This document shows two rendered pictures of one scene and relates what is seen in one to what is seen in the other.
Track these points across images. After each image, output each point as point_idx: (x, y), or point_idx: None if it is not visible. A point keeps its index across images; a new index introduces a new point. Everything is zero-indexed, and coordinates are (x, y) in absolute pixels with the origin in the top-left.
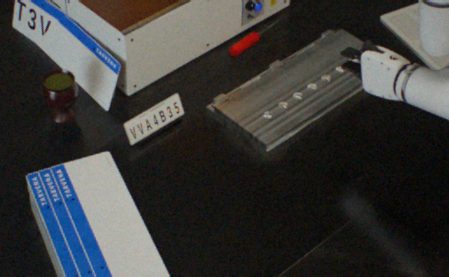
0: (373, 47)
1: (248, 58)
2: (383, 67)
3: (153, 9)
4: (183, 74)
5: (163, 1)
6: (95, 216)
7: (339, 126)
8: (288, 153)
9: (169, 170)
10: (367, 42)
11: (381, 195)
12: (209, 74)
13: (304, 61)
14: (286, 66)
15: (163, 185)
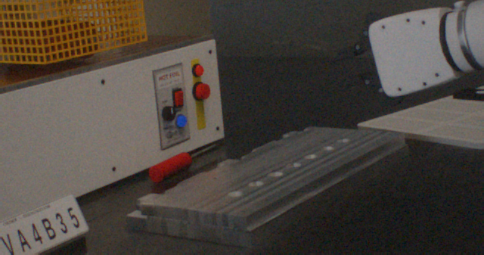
0: (384, 15)
1: (181, 179)
2: (414, 26)
3: (13, 82)
4: (79, 207)
5: (29, 77)
6: None
7: (357, 203)
8: (286, 238)
9: None
10: (373, 12)
11: (479, 248)
12: (122, 200)
13: (270, 151)
14: (243, 159)
15: None
